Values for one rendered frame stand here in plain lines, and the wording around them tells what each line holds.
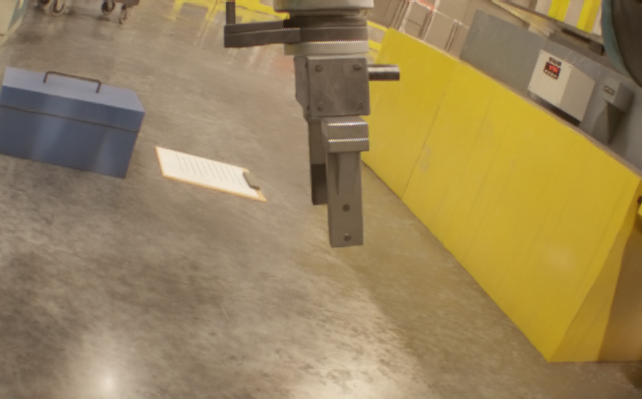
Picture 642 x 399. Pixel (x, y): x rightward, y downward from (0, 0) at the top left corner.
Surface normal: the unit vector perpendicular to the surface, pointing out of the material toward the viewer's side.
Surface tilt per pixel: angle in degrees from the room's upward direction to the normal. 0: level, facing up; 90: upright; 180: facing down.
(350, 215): 83
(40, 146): 90
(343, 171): 111
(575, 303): 90
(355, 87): 83
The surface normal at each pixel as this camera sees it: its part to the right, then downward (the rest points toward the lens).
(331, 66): 0.11, 0.24
